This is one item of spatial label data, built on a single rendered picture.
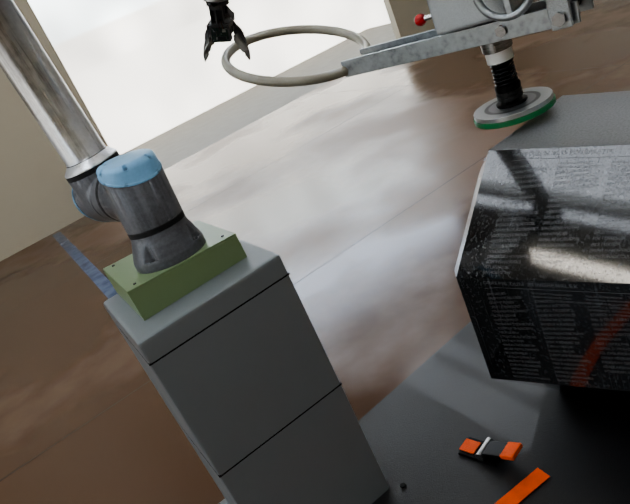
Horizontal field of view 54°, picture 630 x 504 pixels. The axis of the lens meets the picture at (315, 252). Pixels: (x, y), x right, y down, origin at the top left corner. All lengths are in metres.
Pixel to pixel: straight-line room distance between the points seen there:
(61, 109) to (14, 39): 0.18
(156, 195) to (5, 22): 0.52
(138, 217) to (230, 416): 0.54
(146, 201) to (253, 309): 0.36
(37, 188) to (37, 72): 5.86
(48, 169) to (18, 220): 0.65
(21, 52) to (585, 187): 1.33
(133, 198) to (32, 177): 5.98
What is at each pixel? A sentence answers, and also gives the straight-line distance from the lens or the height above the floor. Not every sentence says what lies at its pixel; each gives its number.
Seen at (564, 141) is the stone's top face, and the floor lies 0.84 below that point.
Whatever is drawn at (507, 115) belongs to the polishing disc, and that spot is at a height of 0.90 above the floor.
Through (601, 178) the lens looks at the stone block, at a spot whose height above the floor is 0.79.
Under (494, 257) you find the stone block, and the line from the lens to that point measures 1.58.
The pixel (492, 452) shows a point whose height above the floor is 0.05.
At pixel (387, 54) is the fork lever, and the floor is 1.13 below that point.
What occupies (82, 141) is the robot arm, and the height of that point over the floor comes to 1.26.
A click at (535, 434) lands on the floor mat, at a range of 1.99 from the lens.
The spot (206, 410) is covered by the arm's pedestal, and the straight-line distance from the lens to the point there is 1.56.
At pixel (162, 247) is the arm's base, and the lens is 1.54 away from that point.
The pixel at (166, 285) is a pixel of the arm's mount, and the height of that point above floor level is 0.90.
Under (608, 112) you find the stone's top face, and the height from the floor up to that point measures 0.84.
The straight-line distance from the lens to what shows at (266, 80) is 1.90.
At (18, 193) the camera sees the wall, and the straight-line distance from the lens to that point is 7.49.
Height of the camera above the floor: 1.41
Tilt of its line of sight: 23 degrees down
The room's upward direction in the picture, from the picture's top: 24 degrees counter-clockwise
